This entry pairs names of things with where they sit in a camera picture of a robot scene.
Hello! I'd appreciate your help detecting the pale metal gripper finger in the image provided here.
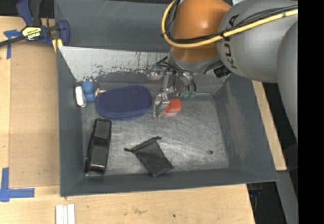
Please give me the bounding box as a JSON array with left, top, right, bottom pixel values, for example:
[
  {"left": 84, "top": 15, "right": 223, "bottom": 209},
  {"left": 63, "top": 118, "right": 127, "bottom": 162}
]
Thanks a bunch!
[{"left": 152, "top": 93, "right": 170, "bottom": 118}]

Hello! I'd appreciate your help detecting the red block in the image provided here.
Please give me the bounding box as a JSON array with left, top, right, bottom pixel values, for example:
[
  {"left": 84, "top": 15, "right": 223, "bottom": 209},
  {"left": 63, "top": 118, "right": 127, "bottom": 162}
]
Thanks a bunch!
[{"left": 161, "top": 98, "right": 183, "bottom": 117}]

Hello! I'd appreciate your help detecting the grey metal bin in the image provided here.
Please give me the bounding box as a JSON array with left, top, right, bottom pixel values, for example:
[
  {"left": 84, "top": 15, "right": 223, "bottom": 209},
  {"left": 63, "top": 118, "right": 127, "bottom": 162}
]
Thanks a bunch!
[{"left": 53, "top": 0, "right": 279, "bottom": 197}]

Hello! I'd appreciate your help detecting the black mesh pouch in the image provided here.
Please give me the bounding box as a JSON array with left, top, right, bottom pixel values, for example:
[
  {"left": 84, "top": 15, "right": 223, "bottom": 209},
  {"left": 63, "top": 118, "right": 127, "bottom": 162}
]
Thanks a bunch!
[{"left": 124, "top": 136, "right": 175, "bottom": 178}]

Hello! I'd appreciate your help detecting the blue toy figure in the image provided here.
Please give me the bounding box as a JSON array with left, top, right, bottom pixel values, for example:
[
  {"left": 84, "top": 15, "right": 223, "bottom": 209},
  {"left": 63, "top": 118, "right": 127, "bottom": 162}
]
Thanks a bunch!
[{"left": 82, "top": 78, "right": 100, "bottom": 103}]

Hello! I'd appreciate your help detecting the small white object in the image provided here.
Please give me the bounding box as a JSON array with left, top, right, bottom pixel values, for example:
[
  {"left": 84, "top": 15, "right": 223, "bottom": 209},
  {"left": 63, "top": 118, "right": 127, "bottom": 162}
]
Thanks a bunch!
[{"left": 74, "top": 85, "right": 87, "bottom": 108}]

